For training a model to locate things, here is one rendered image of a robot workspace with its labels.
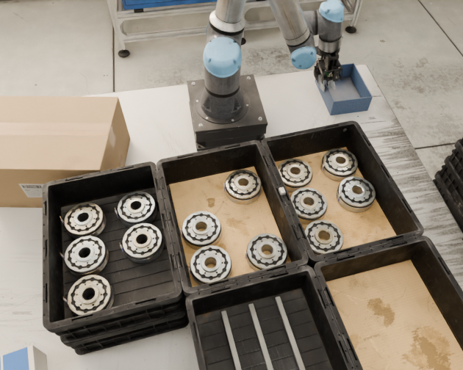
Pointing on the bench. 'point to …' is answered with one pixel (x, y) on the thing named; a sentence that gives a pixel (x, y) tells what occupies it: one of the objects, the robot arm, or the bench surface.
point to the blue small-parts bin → (347, 92)
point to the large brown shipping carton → (48, 144)
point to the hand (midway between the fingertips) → (325, 86)
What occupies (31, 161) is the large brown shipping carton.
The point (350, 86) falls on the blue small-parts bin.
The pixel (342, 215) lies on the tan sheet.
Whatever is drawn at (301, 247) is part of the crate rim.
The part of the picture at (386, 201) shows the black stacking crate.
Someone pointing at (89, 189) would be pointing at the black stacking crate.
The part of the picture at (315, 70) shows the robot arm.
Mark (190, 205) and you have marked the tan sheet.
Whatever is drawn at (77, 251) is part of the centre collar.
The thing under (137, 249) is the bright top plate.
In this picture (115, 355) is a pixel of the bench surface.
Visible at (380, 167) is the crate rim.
